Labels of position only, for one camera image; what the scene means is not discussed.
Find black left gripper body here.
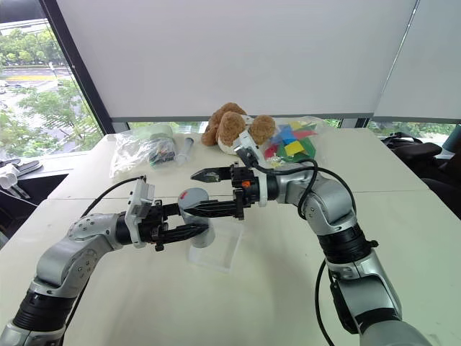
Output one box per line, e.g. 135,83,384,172
139,201,171,253

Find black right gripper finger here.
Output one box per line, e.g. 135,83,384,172
184,199,239,220
189,166,233,186

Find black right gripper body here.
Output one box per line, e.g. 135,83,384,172
229,162,261,221

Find clear plastic jar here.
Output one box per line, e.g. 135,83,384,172
179,210,218,249

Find grey jar lid red mark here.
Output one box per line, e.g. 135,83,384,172
177,187,210,219

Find clear plastic box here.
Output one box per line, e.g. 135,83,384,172
186,219,245,275

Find clear plastic syringe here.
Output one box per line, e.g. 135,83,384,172
175,135,196,167

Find brown teddy bear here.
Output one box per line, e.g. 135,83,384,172
200,102,277,156

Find clear bag of small items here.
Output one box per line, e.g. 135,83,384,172
109,128,180,178

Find plastic bag of coloured pieces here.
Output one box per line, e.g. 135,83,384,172
261,115,331,169

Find large white roller blind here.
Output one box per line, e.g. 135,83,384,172
55,0,421,123

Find white items on side desk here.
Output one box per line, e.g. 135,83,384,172
0,158,44,199

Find black office chair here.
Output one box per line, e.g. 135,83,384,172
380,131,461,220

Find narrow white roller blind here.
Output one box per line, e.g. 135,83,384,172
372,0,461,123

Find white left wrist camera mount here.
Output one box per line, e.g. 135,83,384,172
124,177,156,250

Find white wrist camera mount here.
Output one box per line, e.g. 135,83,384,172
124,177,156,250
232,130,270,209

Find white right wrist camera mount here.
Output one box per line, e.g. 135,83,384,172
232,130,270,209

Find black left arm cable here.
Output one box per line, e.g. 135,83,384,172
61,174,148,346

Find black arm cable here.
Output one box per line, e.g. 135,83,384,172
239,147,338,346
61,174,148,346

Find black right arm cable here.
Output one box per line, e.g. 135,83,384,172
239,147,338,346

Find black window frame post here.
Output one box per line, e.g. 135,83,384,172
37,0,130,135

